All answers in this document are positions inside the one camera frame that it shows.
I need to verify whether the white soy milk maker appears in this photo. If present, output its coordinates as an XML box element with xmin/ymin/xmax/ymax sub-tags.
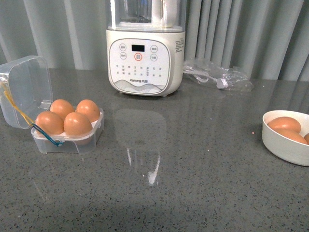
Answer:
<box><xmin>106</xmin><ymin>0</ymin><xmax>186</xmax><ymax>96</ymax></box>

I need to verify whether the clear plastic egg box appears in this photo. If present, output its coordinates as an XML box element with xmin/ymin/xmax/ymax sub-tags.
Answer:
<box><xmin>0</xmin><ymin>56</ymin><xmax>104</xmax><ymax>155</ymax></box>

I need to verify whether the clear plastic bag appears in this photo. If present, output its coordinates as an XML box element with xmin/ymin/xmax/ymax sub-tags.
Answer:
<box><xmin>183</xmin><ymin>58</ymin><xmax>253</xmax><ymax>92</ymax></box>

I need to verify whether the blue rubber band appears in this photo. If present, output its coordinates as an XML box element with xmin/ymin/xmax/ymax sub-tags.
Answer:
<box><xmin>31</xmin><ymin>123</ymin><xmax>64</xmax><ymax>146</ymax></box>

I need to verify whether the white bowl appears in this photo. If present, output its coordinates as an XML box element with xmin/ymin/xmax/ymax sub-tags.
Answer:
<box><xmin>262</xmin><ymin>110</ymin><xmax>309</xmax><ymax>167</ymax></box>

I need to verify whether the white power cable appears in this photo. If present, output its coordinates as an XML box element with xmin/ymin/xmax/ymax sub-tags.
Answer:
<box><xmin>183</xmin><ymin>69</ymin><xmax>228</xmax><ymax>89</ymax></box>

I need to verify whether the brown egg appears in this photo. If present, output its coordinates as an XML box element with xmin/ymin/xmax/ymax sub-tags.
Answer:
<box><xmin>267</xmin><ymin>116</ymin><xmax>301</xmax><ymax>133</ymax></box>
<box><xmin>50</xmin><ymin>99</ymin><xmax>75</xmax><ymax>120</ymax></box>
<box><xmin>76</xmin><ymin>99</ymin><xmax>100</xmax><ymax>122</ymax></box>
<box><xmin>274</xmin><ymin>129</ymin><xmax>308</xmax><ymax>145</ymax></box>
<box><xmin>35</xmin><ymin>111</ymin><xmax>64</xmax><ymax>135</ymax></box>
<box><xmin>304</xmin><ymin>133</ymin><xmax>309</xmax><ymax>145</ymax></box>
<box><xmin>64</xmin><ymin>112</ymin><xmax>93</xmax><ymax>139</ymax></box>

